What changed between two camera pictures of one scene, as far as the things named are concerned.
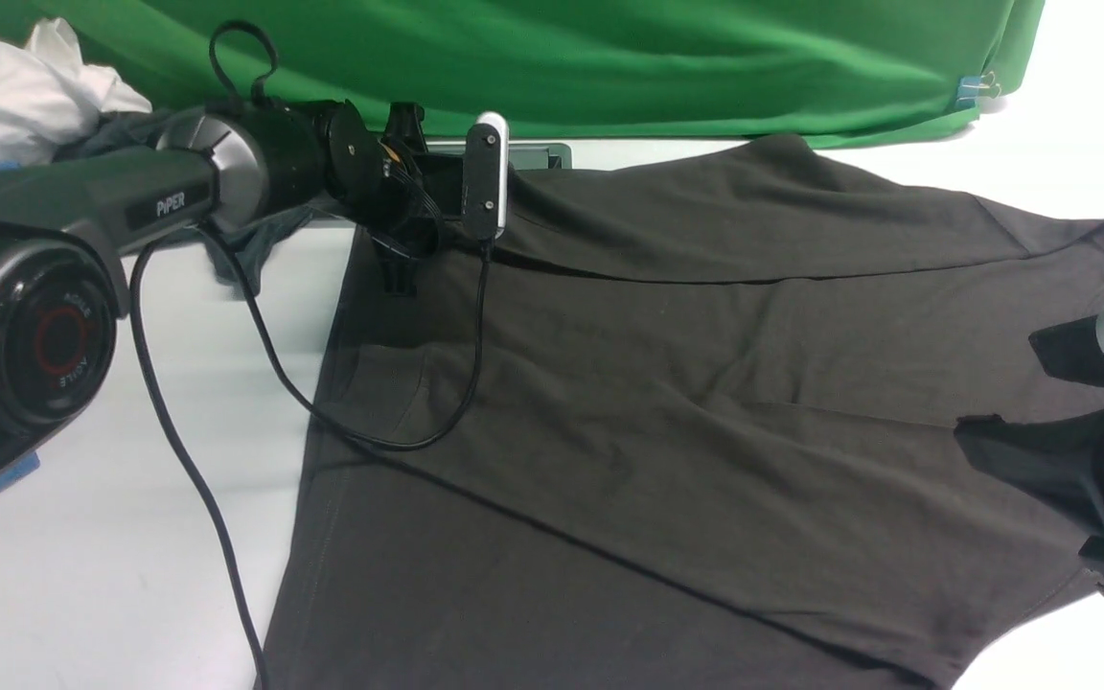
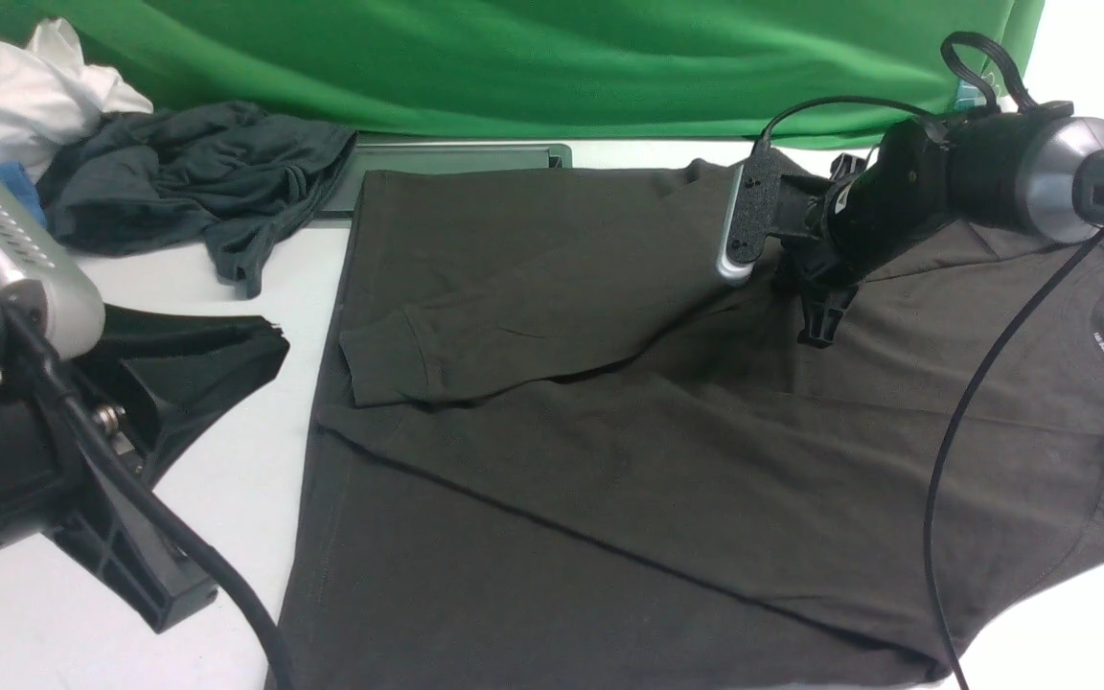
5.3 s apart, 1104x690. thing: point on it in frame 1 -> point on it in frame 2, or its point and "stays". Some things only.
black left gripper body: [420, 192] -> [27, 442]
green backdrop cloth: [575, 71] stays
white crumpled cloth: [4, 103] stays
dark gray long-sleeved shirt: [690, 419] stays
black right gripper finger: [1063, 458] -> [822, 308]
